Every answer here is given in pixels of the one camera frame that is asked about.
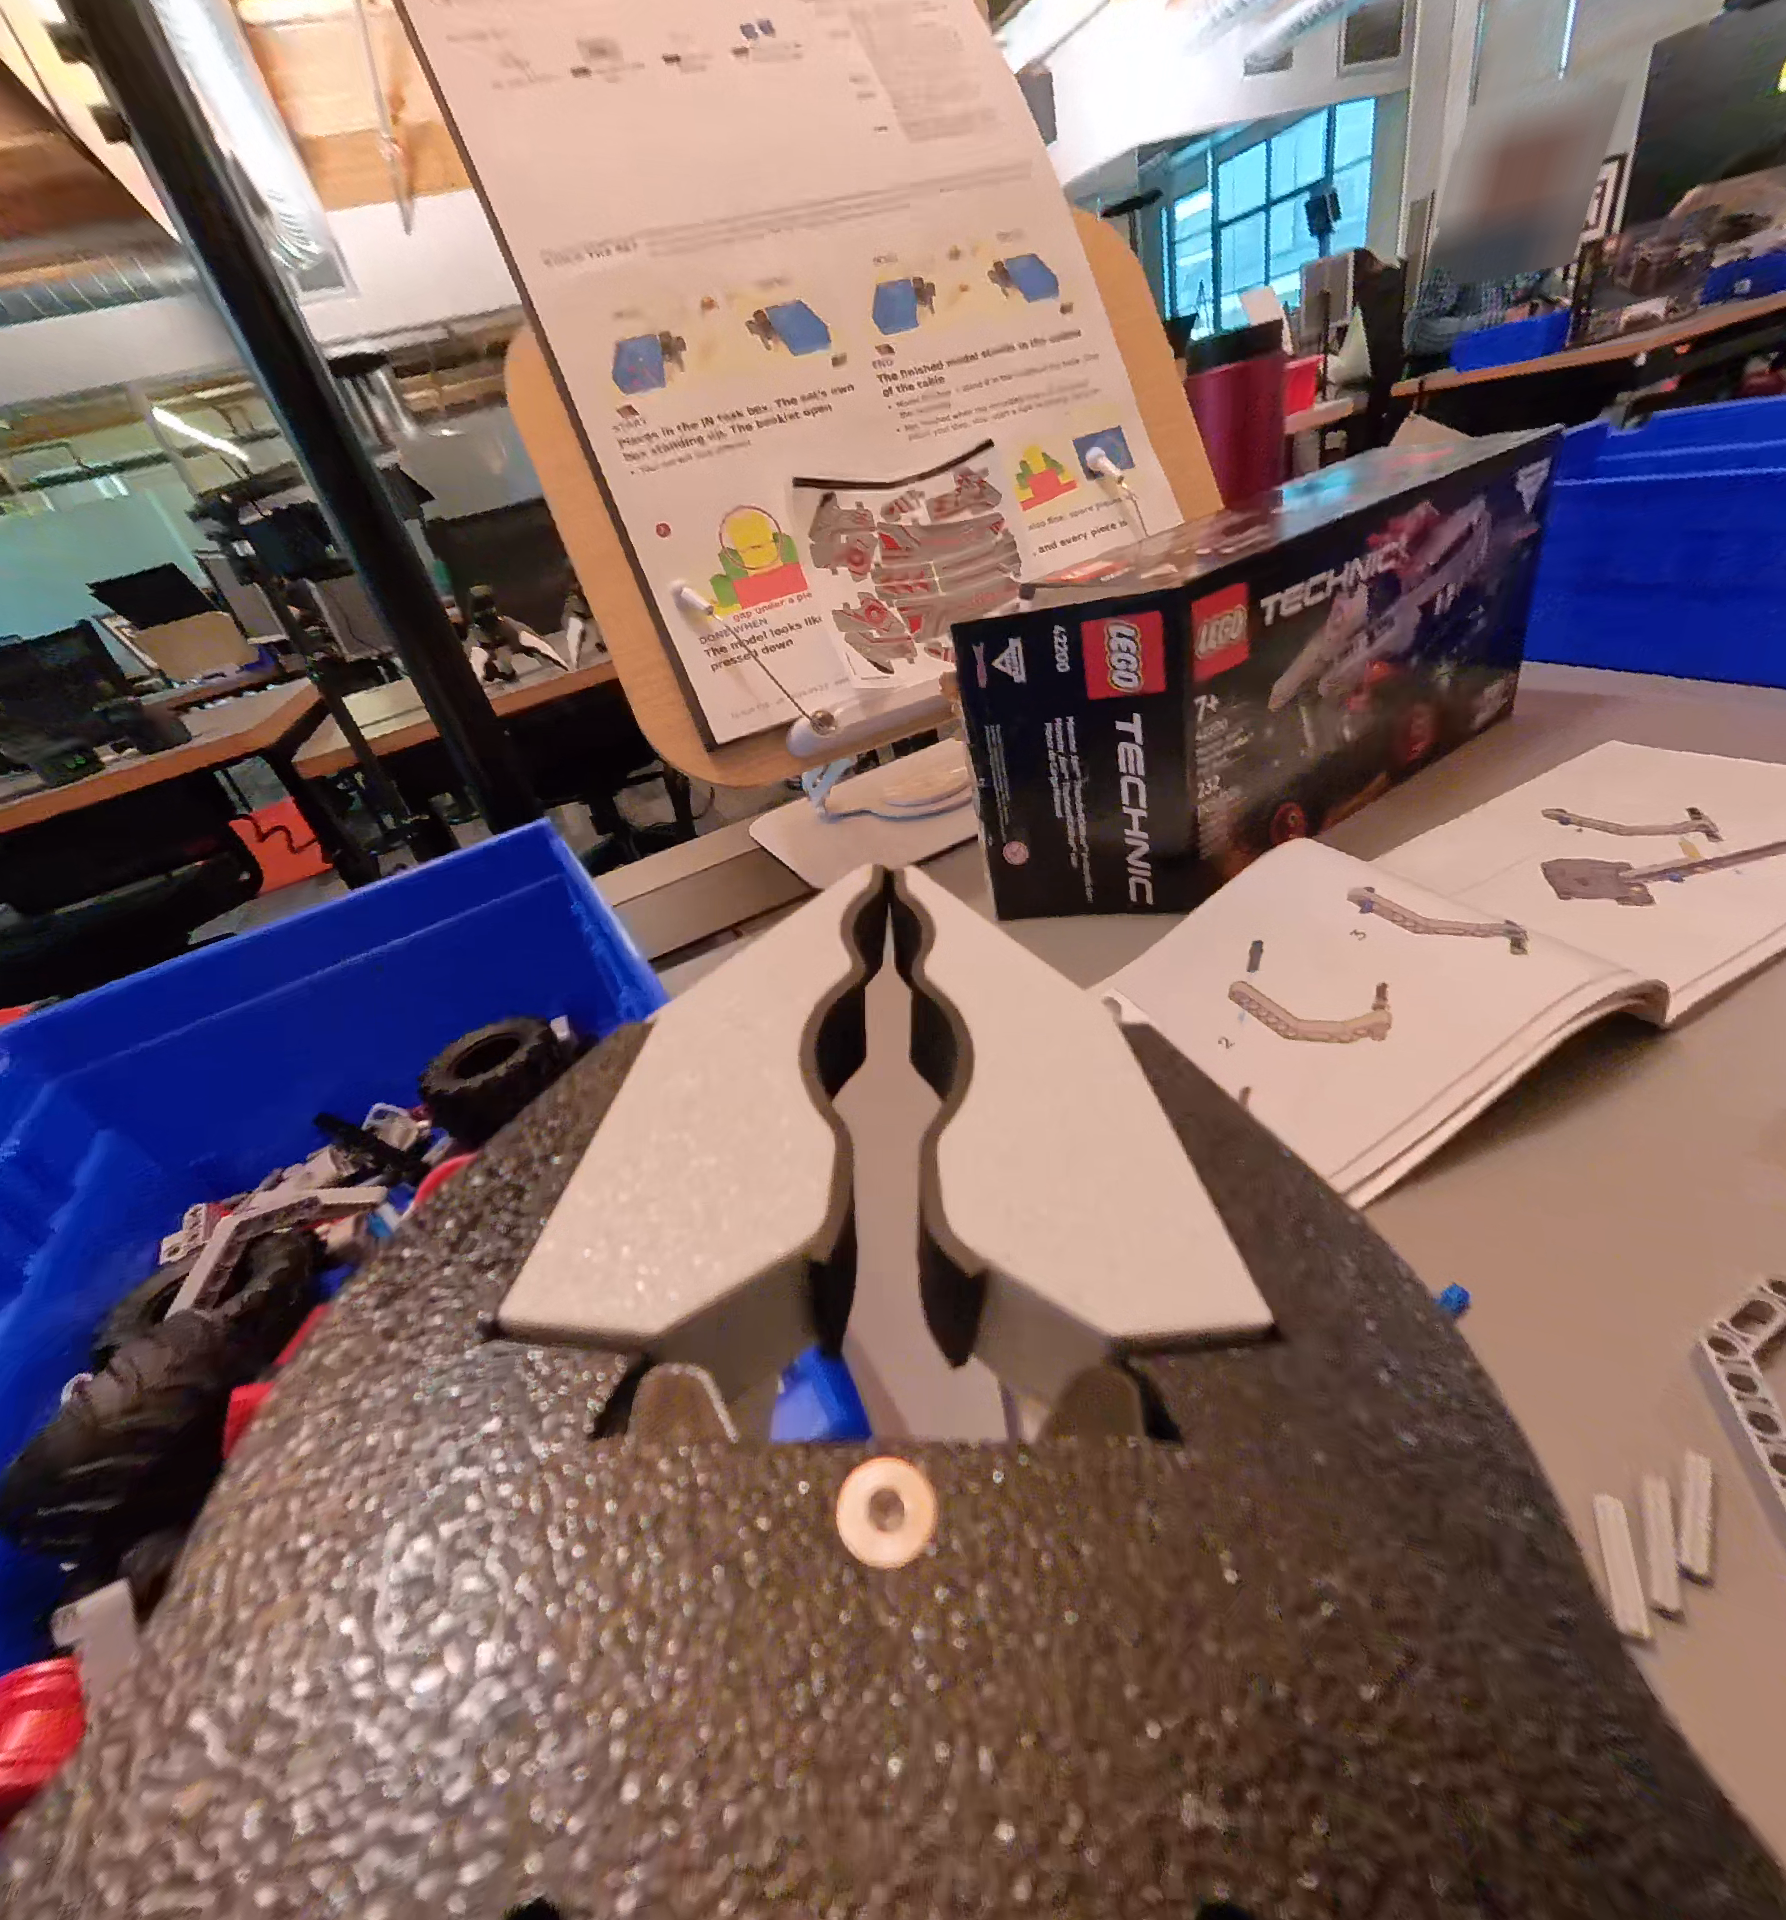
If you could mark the blue bin with square tag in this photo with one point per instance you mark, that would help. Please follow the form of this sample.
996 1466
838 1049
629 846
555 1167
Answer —
233 977

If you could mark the light grey axle rod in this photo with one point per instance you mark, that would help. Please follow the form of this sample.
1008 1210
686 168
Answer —
1661 1546
1620 1568
1697 1516

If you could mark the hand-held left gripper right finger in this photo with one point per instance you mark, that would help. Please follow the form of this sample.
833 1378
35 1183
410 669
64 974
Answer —
1090 1187

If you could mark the open instruction booklet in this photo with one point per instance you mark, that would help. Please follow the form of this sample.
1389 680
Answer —
1433 930

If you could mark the black rubber toy tire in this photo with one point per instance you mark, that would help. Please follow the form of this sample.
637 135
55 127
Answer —
497 1069
97 1447
255 1297

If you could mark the black metal pole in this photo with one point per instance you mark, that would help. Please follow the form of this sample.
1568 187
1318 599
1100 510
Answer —
279 375

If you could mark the grey stand base plate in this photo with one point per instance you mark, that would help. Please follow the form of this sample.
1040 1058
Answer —
833 853

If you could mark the printed instruction sheet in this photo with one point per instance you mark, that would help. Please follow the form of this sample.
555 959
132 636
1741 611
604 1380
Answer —
774 302

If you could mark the blue connector pin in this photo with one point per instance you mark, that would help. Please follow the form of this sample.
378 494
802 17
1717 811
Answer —
1453 1302

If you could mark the wooden background table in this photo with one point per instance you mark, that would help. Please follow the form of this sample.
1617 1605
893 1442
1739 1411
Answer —
159 743

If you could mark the silver ventilation duct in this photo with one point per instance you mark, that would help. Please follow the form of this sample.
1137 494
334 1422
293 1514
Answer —
82 293

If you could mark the wooden book stand board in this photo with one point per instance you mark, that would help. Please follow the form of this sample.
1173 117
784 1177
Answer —
593 599

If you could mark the black toy set box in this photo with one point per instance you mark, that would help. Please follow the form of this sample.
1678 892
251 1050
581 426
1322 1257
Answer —
1282 704

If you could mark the black white toy model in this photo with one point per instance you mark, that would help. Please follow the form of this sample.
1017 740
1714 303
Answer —
511 642

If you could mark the grey desk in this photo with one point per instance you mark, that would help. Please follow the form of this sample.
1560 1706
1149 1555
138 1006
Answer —
1582 1201

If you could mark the white stand clip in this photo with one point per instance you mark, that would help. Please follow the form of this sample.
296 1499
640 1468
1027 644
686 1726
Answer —
893 781

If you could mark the tan and black board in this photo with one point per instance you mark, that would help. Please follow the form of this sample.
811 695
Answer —
159 607

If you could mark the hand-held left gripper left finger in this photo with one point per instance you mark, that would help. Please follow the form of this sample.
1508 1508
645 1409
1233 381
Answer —
683 1187

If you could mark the black tripod rig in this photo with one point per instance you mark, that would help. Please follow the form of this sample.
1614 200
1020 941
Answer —
287 556

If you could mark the blue plastic bin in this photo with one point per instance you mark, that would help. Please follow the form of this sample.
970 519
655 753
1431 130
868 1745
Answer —
1688 556

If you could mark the pile of toy brick parts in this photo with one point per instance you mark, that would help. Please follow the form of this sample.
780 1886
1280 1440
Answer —
279 1201

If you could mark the paned window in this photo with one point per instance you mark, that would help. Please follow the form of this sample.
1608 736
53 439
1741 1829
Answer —
1269 196

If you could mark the dark wall screen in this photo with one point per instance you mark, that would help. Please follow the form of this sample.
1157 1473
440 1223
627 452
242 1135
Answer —
1733 105

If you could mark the grey red sticker sheet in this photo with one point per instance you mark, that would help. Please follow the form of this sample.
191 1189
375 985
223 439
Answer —
907 570

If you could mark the grey perforated frame beam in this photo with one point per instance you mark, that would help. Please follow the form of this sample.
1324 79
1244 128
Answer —
1748 1425

